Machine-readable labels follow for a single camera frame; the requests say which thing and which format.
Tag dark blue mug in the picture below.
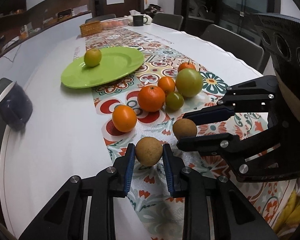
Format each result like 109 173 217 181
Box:
0 81 33 131

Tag white tissue cloth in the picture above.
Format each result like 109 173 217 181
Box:
128 10 152 27

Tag small green tomato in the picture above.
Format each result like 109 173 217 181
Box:
165 92 184 111

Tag end grey chair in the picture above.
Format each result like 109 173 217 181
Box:
85 14 116 23

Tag fruit basket bowl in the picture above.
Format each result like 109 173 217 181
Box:
100 17 129 30

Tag orange with stem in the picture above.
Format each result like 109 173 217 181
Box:
178 61 196 72

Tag large orange mandarin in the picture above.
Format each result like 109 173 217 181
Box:
138 86 166 112

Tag right near grey chair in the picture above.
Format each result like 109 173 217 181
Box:
200 24 264 70

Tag right far grey chair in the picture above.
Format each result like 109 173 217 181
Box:
152 12 184 31

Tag wicker basket box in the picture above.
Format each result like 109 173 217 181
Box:
79 21 103 37

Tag brown longan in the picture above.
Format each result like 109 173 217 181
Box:
172 119 197 140
135 137 162 166

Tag green plate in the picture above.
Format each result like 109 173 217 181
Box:
61 47 144 89

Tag black mug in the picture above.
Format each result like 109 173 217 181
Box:
133 15 148 27

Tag yellow-green round fruit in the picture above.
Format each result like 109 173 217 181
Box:
84 49 102 67

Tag large green fruit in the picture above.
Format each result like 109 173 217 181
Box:
175 68 203 98

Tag small orange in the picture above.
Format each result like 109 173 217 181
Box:
112 105 137 133
157 76 175 95

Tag patterned table runner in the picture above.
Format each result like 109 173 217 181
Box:
84 27 298 240

